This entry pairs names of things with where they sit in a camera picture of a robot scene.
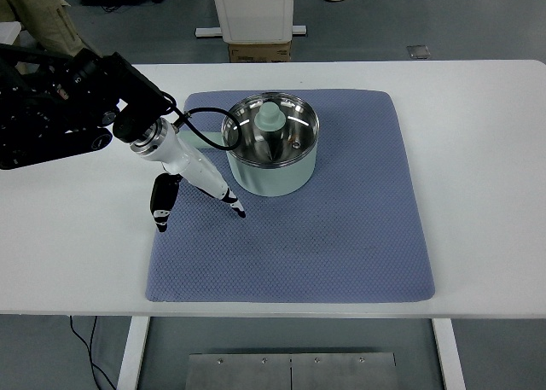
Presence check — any black floor cable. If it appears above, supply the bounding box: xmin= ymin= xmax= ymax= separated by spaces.
xmin=69 ymin=315 xmax=117 ymax=390

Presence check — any person in khaki trousers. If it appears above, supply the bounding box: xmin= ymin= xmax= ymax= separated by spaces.
xmin=1 ymin=0 xmax=97 ymax=56

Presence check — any blue textured mat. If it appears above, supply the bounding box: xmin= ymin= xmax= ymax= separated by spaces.
xmin=146 ymin=89 xmax=435 ymax=303

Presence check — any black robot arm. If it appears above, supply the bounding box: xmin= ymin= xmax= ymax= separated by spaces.
xmin=1 ymin=44 xmax=177 ymax=170

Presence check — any white pedestal base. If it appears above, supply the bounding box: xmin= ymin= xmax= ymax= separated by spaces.
xmin=195 ymin=0 xmax=307 ymax=44

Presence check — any cardboard box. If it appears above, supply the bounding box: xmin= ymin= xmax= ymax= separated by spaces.
xmin=228 ymin=42 xmax=292 ymax=63

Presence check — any green pot with handle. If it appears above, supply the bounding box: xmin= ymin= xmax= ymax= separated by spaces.
xmin=177 ymin=91 xmax=320 ymax=198

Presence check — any right white table leg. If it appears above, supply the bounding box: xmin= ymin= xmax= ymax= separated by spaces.
xmin=432 ymin=318 xmax=466 ymax=390

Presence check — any grey floor socket cover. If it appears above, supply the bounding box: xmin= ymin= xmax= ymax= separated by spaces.
xmin=406 ymin=45 xmax=432 ymax=60

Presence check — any left white table leg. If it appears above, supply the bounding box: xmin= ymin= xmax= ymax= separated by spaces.
xmin=116 ymin=316 xmax=151 ymax=390

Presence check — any white side table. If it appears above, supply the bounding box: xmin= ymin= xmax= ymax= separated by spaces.
xmin=0 ymin=21 xmax=22 ymax=45

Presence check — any white table leg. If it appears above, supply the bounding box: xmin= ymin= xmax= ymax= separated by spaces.
xmin=432 ymin=318 xmax=466 ymax=390
xmin=116 ymin=316 xmax=151 ymax=390

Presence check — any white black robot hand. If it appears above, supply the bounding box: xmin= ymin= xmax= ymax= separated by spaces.
xmin=131 ymin=118 xmax=246 ymax=232

